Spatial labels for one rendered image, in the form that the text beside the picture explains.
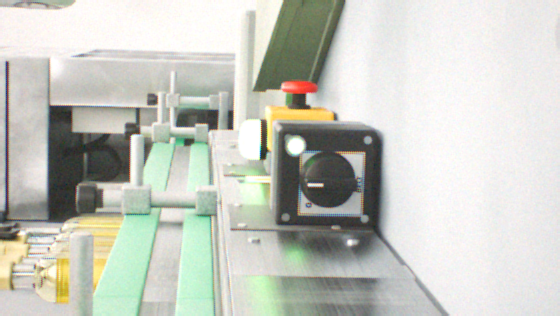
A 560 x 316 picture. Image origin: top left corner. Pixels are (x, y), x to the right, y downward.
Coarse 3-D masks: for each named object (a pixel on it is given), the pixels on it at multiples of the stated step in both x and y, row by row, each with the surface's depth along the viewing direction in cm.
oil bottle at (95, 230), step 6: (66, 228) 147; (72, 228) 147; (78, 228) 147; (84, 228) 147; (90, 228) 147; (96, 228) 147; (102, 228) 147; (108, 228) 147; (114, 228) 147; (60, 234) 145; (66, 234) 144; (96, 234) 144; (102, 234) 144; (108, 234) 144; (114, 234) 144
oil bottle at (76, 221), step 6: (66, 222) 152; (72, 222) 150; (78, 222) 150; (84, 222) 150; (90, 222) 150; (96, 222) 150; (102, 222) 150; (108, 222) 150; (114, 222) 151; (120, 222) 151; (60, 228) 152
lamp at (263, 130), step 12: (252, 120) 116; (264, 120) 116; (240, 132) 116; (252, 132) 115; (264, 132) 115; (240, 144) 116; (252, 144) 115; (264, 144) 115; (252, 156) 116; (264, 156) 116
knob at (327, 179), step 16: (320, 160) 83; (336, 160) 83; (304, 176) 83; (320, 176) 83; (336, 176) 83; (352, 176) 83; (304, 192) 84; (320, 192) 83; (336, 192) 83; (352, 192) 84
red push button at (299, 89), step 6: (282, 84) 116; (288, 84) 115; (294, 84) 115; (300, 84) 115; (306, 84) 115; (312, 84) 115; (282, 90) 116; (288, 90) 115; (294, 90) 115; (300, 90) 114; (306, 90) 115; (312, 90) 115; (294, 96) 116; (300, 96) 116; (306, 96) 116; (294, 102) 116; (300, 102) 116
